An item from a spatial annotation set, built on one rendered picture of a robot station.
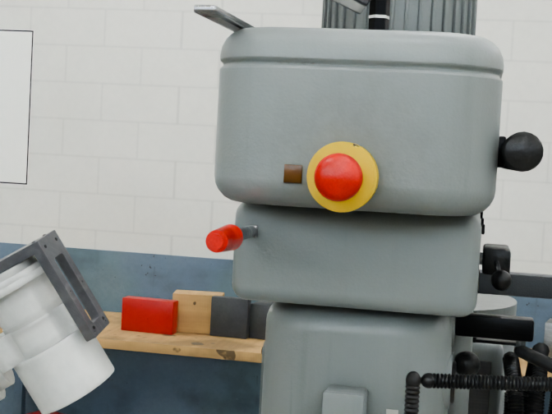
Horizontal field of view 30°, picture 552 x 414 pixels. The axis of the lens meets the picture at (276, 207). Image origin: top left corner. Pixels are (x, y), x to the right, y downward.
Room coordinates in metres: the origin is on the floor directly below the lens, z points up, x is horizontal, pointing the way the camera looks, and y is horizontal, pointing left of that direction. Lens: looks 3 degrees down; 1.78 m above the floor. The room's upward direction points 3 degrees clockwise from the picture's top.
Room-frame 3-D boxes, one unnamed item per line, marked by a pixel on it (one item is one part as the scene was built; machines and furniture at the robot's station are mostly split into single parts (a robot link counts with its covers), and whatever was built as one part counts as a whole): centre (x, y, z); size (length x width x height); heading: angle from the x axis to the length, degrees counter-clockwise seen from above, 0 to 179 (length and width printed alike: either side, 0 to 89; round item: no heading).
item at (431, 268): (1.15, -0.11, 1.68); 0.34 x 0.24 x 0.10; 169
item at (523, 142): (1.11, -0.25, 1.79); 0.45 x 0.04 x 0.04; 169
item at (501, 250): (1.15, -0.24, 1.66); 0.12 x 0.04 x 0.04; 169
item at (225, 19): (0.98, 0.04, 1.89); 0.24 x 0.04 x 0.01; 168
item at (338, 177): (0.86, -0.05, 1.76); 0.04 x 0.03 x 0.04; 79
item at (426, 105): (1.12, -0.10, 1.81); 0.47 x 0.26 x 0.16; 169
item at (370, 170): (0.88, -0.06, 1.76); 0.06 x 0.02 x 0.06; 79
